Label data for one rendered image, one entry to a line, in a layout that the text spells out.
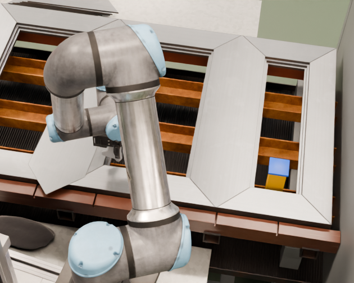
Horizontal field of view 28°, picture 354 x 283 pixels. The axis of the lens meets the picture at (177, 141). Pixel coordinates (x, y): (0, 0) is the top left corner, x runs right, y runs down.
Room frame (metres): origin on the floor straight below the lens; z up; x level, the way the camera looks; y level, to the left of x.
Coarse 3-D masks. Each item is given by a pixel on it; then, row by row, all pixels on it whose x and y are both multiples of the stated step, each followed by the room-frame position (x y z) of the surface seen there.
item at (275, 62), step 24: (24, 24) 1.87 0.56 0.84; (120, 24) 1.90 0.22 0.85; (168, 48) 1.80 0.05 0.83; (192, 48) 1.80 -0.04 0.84; (0, 72) 1.65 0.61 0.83; (264, 72) 1.70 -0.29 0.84; (264, 96) 1.60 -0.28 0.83; (192, 144) 1.38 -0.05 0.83; (96, 168) 1.25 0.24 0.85; (96, 192) 1.18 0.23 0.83; (264, 216) 1.12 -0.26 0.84
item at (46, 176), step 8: (32, 168) 1.24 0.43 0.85; (40, 168) 1.24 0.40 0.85; (48, 168) 1.24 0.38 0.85; (40, 176) 1.21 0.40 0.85; (48, 176) 1.21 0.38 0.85; (56, 176) 1.21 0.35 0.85; (64, 176) 1.21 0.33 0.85; (72, 176) 1.22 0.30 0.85; (80, 176) 1.22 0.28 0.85; (48, 184) 1.18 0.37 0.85; (56, 184) 1.19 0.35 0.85; (64, 184) 1.19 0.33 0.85
